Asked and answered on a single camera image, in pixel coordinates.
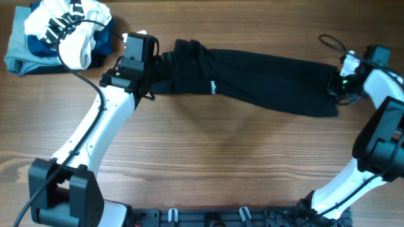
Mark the light blue folded garment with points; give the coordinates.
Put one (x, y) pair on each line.
(18, 58)

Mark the black polo shirt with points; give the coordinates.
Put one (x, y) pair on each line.
(276, 83)

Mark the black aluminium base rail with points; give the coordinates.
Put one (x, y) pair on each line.
(244, 216)

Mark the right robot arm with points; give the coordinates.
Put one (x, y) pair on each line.
(377, 151)

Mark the dark blue folded garment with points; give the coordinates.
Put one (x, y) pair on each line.
(102, 41)

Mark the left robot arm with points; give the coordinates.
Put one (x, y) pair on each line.
(64, 190)

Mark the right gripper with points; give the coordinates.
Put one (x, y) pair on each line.
(332, 90)

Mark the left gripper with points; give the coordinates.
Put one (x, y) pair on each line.
(157, 62)

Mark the white shirt with black print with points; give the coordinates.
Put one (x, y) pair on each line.
(72, 28)

